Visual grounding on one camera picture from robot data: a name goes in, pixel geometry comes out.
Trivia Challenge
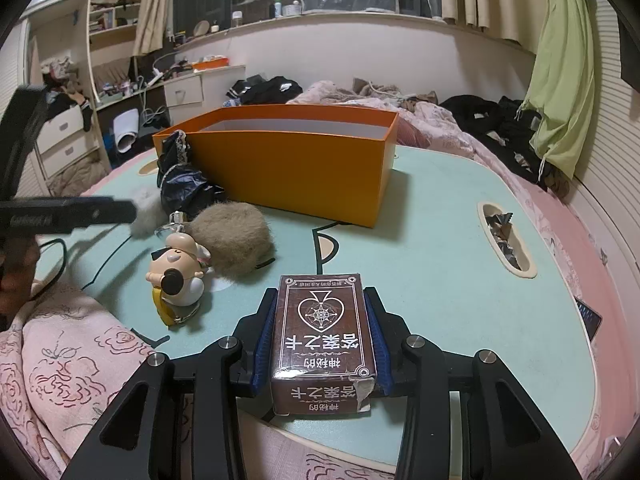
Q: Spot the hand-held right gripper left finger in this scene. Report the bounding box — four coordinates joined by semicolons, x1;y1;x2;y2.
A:
60;287;278;480

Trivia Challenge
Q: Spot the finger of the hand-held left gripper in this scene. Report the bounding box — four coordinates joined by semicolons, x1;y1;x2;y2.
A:
0;197;138;236

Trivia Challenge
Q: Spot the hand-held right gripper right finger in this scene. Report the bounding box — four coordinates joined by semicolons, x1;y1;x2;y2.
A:
362;285;583;480

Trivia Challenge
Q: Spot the brown card box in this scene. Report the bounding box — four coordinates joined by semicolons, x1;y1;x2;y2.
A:
270;274;373;417

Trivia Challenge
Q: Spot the white fur pompom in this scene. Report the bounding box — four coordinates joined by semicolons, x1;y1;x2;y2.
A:
129;187;168;239

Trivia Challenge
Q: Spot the orange cardboard box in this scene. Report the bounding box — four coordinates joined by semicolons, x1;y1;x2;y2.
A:
152;105;400;229

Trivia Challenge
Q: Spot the mint green cartoon desktop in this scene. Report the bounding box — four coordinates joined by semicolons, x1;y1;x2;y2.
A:
37;142;608;471

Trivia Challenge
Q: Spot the person's left hand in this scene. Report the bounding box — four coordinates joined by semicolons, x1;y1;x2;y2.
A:
0;242;41;331

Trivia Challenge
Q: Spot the white chest of drawers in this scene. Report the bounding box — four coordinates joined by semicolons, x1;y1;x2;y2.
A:
34;104;112;182

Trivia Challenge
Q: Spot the mixed clothes heap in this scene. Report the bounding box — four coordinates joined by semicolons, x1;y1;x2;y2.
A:
42;57;94;132

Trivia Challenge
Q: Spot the beige fur pompom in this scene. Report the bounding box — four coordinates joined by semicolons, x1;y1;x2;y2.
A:
187;201;276;276

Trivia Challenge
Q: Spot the black lace trimmed cloth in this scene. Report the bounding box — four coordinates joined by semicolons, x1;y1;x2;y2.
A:
156;130;228;216

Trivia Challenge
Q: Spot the white desk with drawer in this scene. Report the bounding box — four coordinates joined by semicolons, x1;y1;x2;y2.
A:
95;65;247;161

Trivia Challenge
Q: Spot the crumpled foil wrapper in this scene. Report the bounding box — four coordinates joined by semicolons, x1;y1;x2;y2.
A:
482;212;521;267

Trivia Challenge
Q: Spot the beige curtain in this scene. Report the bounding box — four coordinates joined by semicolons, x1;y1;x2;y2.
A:
435;0;547;57
132;0;176;57

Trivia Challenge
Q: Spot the dark flat device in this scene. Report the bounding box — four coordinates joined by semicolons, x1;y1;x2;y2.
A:
575;296;604;341

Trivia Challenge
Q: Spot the crumpled pale pink blanket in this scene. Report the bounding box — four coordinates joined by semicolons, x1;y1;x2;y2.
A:
287;79;481;152

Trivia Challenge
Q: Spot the black striped clothes pile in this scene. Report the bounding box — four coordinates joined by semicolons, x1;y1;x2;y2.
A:
225;75;306;109

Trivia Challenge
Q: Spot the white louvered wardrobe door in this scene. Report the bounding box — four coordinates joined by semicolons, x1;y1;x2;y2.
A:
575;0;640;286

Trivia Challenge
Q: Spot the light green hanging garment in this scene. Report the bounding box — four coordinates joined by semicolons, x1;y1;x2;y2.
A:
520;0;598;181

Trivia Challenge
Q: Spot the black braided cable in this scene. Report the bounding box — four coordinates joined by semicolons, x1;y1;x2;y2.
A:
30;237;69;304

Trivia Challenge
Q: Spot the cartoon figurine keychain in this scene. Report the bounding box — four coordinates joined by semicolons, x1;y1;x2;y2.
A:
146;212;213;329

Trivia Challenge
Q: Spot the white wall shelf unit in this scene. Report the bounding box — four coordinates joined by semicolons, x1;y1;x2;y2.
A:
87;0;144;97

